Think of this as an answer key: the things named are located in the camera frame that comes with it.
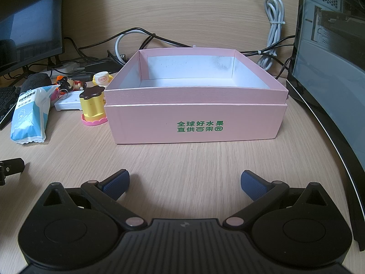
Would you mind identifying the small white and yellow toy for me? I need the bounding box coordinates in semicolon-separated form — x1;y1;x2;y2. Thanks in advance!
93;71;111;86

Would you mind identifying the black cloth pouch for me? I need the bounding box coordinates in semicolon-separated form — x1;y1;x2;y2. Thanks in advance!
21;74;53;92

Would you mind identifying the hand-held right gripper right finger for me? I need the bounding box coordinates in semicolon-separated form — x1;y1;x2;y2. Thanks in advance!
222;170;333;230

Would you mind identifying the black computer monitor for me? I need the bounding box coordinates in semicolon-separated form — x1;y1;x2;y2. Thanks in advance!
0;0;65;77

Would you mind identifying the bear figure keychain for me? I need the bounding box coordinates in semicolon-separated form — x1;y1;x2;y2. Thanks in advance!
56;76;87;97

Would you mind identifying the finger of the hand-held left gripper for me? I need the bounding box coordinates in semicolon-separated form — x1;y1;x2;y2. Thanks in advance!
0;158;25;186

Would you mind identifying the bundled grey cable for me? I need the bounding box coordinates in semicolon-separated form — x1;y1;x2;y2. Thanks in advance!
257;0;286;70

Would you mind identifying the white rectangular block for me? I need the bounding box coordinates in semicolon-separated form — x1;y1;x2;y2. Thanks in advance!
54;97;83;112

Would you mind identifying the white power strip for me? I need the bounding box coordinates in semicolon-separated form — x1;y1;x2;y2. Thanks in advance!
48;61;94;77

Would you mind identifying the yellow toy with brown lid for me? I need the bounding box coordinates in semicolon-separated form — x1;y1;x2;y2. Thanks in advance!
79;85;108;126

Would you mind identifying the black power adapter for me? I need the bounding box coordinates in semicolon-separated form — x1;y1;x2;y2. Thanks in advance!
83;58;120;72

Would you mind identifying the computer case with glass panel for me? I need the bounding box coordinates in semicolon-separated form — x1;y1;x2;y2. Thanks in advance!
286;0;365;240

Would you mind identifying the blue and white tissue packet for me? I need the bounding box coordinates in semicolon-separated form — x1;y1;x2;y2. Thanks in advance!
11;86;55;144

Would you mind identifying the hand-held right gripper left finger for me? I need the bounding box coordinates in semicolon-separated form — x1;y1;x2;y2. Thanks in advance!
36;169;147;230

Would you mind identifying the tangle of black cables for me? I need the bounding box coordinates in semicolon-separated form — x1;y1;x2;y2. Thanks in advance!
47;28;297;79

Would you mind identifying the white cable loop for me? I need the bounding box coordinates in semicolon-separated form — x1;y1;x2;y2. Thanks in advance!
115;30;197;63

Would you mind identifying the black keyboard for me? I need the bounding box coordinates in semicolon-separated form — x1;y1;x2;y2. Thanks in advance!
0;87;22;130

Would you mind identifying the pink cardboard box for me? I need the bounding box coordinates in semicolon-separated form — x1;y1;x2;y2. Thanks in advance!
104;48;289;145

